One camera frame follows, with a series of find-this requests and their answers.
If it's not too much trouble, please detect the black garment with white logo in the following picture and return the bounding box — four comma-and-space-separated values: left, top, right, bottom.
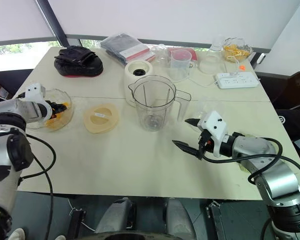
276, 108, 300, 141

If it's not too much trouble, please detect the grey rounded shape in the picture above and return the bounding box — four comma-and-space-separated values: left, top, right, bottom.
94, 197, 137, 235
164, 197, 197, 240

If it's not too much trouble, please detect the cream blender lid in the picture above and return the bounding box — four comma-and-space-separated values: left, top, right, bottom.
83, 104, 120, 135

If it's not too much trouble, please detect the clear plastic cup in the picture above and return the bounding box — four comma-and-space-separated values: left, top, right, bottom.
189, 96, 216, 126

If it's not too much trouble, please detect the black window post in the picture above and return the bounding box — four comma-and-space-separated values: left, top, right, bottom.
34, 0, 68, 47

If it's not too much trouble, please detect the black table leg bracket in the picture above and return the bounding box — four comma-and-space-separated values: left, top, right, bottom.
71, 208, 87, 240
206, 199, 227, 240

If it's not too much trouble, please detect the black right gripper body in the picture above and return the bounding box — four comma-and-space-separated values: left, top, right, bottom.
198, 130, 215, 161

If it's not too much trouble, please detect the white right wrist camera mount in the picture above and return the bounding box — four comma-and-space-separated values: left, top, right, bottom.
197, 110, 228, 158

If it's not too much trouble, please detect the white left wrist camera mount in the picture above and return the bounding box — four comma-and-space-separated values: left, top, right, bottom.
24, 82, 53, 120

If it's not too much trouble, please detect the pile of orange segments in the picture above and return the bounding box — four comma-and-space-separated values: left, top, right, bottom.
44, 101, 72, 130

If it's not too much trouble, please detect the clear measuring cup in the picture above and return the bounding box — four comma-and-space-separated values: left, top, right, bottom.
168, 48, 198, 83

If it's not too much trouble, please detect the black padded bag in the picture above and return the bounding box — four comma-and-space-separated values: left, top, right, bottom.
53, 45, 104, 78

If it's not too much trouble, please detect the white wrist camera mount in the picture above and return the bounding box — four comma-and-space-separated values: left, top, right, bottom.
197, 110, 228, 158
24, 82, 53, 120

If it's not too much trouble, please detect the white power strip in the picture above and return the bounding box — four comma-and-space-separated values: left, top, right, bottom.
215, 71, 260, 89

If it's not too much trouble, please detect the clear blender jar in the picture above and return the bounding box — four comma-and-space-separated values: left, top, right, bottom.
128, 74, 192, 133

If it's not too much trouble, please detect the white power cable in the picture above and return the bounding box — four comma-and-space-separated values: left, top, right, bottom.
183, 55, 242, 88

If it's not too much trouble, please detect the dark cloth in plastic pack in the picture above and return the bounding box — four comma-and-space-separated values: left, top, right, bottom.
100, 32, 156, 68

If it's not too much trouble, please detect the glass bowl with orange peels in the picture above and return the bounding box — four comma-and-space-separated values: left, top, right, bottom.
221, 37, 254, 63

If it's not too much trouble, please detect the small clear glass jar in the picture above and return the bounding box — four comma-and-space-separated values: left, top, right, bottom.
152, 44, 171, 68

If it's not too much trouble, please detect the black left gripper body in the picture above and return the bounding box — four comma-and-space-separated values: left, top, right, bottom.
45, 100, 59, 119

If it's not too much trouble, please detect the cream blender base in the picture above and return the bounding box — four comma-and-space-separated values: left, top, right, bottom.
124, 60, 155, 108

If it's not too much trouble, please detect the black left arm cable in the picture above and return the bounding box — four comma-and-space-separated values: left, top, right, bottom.
17, 133, 57, 240

